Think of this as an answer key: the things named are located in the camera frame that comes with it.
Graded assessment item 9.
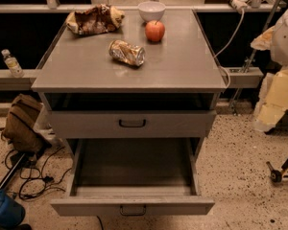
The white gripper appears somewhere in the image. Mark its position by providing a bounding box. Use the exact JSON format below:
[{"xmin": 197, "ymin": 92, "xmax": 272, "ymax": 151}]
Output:
[{"xmin": 251, "ymin": 27, "xmax": 288, "ymax": 132}]

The grey drawer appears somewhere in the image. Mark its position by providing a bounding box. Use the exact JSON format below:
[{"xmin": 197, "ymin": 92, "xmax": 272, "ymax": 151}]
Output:
[
  {"xmin": 48, "ymin": 110, "xmax": 216, "ymax": 138},
  {"xmin": 51, "ymin": 138, "xmax": 214, "ymax": 217}
]

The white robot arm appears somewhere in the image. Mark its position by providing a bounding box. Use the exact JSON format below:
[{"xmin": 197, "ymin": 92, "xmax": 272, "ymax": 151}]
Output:
[{"xmin": 251, "ymin": 9, "xmax": 288, "ymax": 132}]

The grey top drawer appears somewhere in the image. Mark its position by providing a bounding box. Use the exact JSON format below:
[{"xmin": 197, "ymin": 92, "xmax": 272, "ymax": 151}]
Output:
[{"xmin": 48, "ymin": 110, "xmax": 216, "ymax": 138}]

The grey drawer cabinet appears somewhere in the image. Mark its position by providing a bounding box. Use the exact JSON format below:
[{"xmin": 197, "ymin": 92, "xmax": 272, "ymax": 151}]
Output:
[{"xmin": 31, "ymin": 7, "xmax": 228, "ymax": 142}]

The metal support pole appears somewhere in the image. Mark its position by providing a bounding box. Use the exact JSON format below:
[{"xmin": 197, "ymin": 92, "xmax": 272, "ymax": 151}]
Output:
[{"xmin": 228, "ymin": 0, "xmax": 288, "ymax": 113}]

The red apple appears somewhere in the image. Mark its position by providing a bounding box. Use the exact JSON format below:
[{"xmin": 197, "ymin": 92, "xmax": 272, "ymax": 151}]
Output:
[{"xmin": 145, "ymin": 20, "xmax": 165, "ymax": 42}]

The white bowl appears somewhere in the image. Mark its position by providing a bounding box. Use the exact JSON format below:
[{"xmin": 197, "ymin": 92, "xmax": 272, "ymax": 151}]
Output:
[{"xmin": 138, "ymin": 1, "xmax": 166, "ymax": 22}]

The crushed silver soda can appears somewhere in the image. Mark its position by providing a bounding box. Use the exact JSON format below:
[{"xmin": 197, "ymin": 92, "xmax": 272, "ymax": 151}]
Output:
[{"xmin": 108, "ymin": 40, "xmax": 145, "ymax": 67}]

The black wheeled stand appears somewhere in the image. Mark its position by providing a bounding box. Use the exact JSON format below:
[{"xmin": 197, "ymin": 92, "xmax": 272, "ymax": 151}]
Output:
[{"xmin": 267, "ymin": 158, "xmax": 288, "ymax": 183}]

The crumpled brown chip bag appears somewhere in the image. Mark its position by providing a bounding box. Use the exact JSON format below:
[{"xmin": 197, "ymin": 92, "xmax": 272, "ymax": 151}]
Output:
[{"xmin": 65, "ymin": 4, "xmax": 125, "ymax": 35}]

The brown canvas bag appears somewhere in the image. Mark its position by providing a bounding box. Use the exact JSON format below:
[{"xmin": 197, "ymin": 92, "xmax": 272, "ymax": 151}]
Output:
[{"xmin": 2, "ymin": 94, "xmax": 48, "ymax": 153}]

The clear plastic water bottle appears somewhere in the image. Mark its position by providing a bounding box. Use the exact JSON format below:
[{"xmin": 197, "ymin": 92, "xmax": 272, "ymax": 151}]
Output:
[{"xmin": 1, "ymin": 49, "xmax": 24, "ymax": 78}]

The blue plastic container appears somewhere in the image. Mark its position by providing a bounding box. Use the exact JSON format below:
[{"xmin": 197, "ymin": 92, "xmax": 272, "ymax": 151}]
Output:
[{"xmin": 0, "ymin": 191, "xmax": 25, "ymax": 228}]

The white power cable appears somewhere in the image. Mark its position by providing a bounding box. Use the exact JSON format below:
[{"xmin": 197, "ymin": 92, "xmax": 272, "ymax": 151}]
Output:
[{"xmin": 212, "ymin": 7, "xmax": 246, "ymax": 89}]

